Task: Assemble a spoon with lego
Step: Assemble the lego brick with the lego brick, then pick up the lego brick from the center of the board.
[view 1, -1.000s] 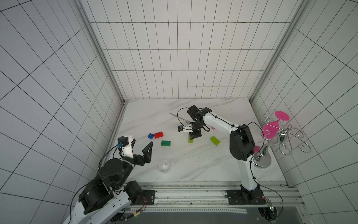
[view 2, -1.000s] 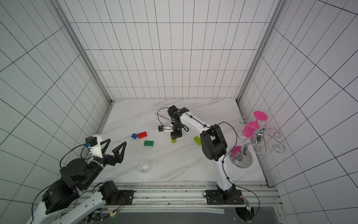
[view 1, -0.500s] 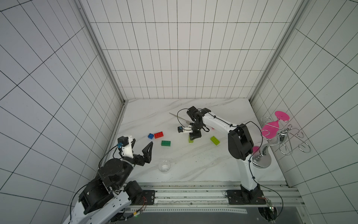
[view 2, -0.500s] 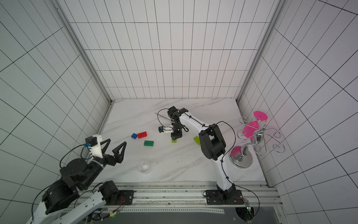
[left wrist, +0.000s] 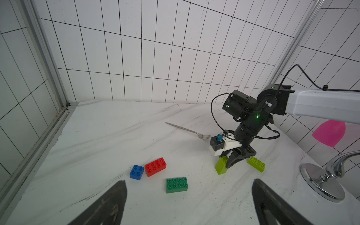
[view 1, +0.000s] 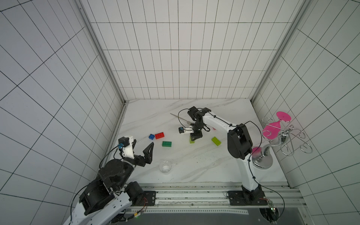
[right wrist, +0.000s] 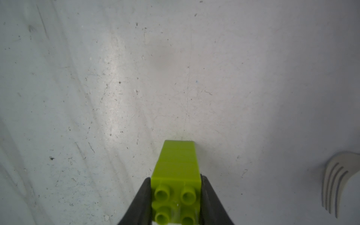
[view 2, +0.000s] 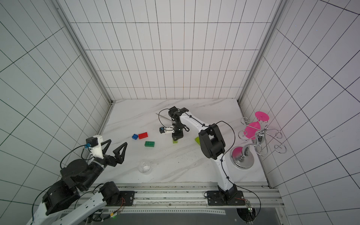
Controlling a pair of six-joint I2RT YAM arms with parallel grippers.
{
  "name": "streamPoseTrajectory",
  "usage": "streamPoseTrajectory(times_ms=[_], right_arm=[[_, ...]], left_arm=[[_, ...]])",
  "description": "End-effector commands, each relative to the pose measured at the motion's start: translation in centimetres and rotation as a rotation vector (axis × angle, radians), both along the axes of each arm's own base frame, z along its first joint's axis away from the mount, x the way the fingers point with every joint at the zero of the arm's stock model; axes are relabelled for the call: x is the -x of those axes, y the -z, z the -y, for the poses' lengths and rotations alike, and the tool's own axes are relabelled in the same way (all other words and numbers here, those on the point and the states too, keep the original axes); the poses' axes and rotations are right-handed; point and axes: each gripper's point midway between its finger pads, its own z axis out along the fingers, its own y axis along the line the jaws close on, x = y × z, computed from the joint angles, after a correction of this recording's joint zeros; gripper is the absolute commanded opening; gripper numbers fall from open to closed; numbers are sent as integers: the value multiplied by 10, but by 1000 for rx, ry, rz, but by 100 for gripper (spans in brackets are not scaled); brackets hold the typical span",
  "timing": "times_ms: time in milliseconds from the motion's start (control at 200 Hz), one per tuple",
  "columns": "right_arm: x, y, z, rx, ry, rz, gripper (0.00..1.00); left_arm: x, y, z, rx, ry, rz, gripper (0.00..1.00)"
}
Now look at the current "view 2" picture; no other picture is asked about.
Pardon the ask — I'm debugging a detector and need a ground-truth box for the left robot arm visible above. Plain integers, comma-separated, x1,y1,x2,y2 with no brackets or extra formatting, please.
28,136,135,225

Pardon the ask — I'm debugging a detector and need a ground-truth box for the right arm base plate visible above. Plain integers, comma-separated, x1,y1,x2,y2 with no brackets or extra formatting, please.
204,191,246,206

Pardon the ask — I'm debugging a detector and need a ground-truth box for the pink wine glass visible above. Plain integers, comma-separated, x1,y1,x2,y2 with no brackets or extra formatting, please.
244,121,261,140
255,111,270,122

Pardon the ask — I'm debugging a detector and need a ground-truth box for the dark green lego brick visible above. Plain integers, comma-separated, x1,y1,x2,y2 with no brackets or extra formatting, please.
144,141,155,147

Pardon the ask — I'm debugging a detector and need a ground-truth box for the red lego brick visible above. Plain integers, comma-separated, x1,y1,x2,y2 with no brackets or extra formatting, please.
138,132,148,139

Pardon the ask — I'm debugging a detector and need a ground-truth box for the aluminium mounting rail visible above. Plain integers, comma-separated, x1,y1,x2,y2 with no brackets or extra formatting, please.
57,184,285,216

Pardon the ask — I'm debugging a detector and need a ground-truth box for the pink wine glass upper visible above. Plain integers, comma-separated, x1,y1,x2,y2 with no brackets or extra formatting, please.
255,111,270,122

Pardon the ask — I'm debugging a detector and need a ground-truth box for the pink wine glass lower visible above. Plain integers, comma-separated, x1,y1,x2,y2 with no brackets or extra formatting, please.
244,121,261,140

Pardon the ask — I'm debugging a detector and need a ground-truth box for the clear glass cup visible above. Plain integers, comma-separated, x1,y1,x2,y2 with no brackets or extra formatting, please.
138,160,152,175

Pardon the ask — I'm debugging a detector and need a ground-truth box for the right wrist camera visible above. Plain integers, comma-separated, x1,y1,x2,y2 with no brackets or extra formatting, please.
159,126,175,134

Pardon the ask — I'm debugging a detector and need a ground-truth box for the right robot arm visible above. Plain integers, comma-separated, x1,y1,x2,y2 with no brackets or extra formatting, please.
164,106,238,201

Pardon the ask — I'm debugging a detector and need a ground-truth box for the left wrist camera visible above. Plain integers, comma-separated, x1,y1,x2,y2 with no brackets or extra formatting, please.
86,135,104,159

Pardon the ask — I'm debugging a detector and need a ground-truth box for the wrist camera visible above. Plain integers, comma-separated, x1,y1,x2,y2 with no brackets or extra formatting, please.
86,135,104,159
159,126,175,134

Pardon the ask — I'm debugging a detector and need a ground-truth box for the chrome glass holder stand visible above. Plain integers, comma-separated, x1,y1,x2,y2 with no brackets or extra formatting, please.
230,117,287,169

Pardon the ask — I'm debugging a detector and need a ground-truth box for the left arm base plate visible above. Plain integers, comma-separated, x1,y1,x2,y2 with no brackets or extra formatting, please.
111,191,136,207

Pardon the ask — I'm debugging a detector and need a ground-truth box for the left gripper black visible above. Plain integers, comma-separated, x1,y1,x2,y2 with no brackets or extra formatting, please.
80,143,128,189

